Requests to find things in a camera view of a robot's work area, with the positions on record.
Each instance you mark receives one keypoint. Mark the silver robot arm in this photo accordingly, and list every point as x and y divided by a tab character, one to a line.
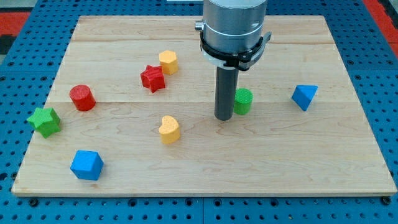
231	33

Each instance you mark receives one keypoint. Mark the red star block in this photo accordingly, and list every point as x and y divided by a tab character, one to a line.
153	78

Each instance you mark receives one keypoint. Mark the green star block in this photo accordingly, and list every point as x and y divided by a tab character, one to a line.
45	121

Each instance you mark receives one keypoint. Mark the yellow heart block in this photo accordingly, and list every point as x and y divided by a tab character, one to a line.
169	130

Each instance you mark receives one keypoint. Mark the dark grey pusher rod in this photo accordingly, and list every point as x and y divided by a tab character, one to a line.
225	90

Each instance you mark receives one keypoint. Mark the green cylinder block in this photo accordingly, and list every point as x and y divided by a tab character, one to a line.
242	101

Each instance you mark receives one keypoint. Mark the yellow hexagon block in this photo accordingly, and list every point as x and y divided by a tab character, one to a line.
169	62

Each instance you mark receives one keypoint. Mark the wooden board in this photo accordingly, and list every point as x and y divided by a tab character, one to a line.
276	150

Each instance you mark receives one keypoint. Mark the blue triangle block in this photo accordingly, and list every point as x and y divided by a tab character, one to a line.
303	95

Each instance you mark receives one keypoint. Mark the red cylinder block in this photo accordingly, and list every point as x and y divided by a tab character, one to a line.
82	97

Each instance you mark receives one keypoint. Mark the blue cube block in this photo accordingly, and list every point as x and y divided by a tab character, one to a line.
87	165

